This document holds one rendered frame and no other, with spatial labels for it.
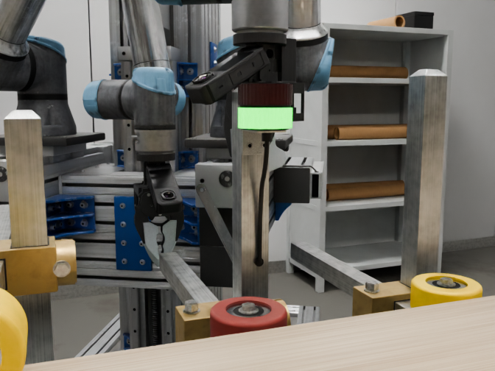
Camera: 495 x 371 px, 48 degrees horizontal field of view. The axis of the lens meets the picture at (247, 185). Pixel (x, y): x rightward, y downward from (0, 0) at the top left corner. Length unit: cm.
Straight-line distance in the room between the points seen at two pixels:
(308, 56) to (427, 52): 269
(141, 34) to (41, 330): 70
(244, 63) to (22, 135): 28
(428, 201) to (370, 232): 323
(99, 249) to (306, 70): 64
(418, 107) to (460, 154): 364
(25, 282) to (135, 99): 48
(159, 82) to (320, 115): 226
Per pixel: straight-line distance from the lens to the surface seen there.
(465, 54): 440
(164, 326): 153
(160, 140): 100
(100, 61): 326
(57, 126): 140
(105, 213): 135
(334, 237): 385
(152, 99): 100
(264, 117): 59
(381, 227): 405
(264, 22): 73
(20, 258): 62
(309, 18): 122
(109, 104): 106
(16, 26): 129
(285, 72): 77
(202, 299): 75
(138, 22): 119
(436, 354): 54
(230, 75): 70
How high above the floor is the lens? 112
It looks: 9 degrees down
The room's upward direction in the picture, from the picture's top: straight up
